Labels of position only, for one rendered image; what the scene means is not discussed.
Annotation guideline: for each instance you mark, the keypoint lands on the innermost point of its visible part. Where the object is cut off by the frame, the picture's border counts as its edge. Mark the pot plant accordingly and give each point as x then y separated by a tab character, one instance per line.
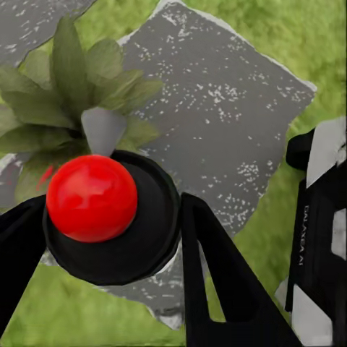
45	104

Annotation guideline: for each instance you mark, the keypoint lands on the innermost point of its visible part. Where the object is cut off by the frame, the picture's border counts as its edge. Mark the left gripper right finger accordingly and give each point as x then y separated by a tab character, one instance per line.
252	318

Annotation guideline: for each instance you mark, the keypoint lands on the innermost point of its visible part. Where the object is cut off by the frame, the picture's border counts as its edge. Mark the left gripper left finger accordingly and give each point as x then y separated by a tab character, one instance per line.
22	244

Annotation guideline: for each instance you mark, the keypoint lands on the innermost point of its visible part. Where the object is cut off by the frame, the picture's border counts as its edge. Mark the insectifuge atomizer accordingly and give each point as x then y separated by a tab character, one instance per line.
114	217

